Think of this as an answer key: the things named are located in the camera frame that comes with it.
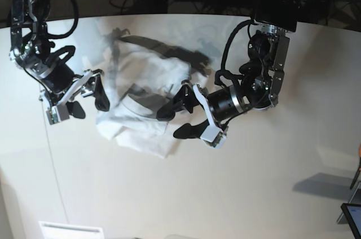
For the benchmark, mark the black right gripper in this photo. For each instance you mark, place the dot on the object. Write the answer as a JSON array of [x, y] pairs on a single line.
[[64, 92]]

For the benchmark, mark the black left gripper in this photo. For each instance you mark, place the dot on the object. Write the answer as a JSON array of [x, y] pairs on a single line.
[[184, 99]]

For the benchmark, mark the white T-shirt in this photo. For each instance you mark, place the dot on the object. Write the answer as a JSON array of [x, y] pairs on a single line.
[[142, 75]]

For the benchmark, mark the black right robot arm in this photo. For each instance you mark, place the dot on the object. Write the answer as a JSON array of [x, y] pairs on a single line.
[[32, 51]]

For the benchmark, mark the white paper sheet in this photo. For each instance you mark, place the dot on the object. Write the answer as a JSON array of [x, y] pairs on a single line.
[[65, 231]]

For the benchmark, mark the black tablet screen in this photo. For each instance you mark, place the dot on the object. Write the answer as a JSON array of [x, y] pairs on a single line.
[[352, 215]]

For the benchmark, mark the white camera bracket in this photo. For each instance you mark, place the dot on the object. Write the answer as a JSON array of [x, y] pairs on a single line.
[[55, 116], [213, 136]]

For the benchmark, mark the orange handled screwdriver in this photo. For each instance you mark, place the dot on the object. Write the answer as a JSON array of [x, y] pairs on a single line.
[[358, 171]]

